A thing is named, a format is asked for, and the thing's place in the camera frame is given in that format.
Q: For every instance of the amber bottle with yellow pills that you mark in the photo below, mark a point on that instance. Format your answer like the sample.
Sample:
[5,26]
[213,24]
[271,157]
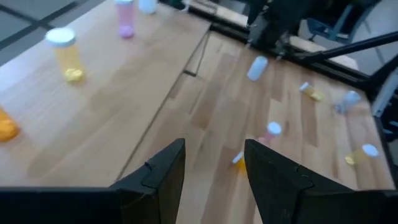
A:
[240,162]

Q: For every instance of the silver extrusion bar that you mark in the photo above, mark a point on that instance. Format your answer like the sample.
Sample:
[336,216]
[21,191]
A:
[385,93]

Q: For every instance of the yellow pill bottle white cap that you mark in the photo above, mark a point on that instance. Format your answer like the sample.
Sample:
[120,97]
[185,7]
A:
[362,154]
[66,56]
[311,91]

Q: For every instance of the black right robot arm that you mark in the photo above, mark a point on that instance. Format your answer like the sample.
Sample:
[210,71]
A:
[270,25]

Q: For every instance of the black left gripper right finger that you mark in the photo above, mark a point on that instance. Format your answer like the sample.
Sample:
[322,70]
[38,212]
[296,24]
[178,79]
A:
[295,199]

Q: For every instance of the orange pill bottle white cap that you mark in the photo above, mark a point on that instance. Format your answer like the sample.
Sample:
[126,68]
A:
[7,127]

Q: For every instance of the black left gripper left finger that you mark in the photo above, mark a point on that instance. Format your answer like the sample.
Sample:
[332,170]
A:
[140,202]

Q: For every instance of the wooden shelf with black frame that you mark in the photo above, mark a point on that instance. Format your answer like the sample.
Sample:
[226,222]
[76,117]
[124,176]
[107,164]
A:
[109,93]

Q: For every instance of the pink pill bottle white cap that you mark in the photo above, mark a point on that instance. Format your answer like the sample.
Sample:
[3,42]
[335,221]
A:
[125,18]
[271,130]

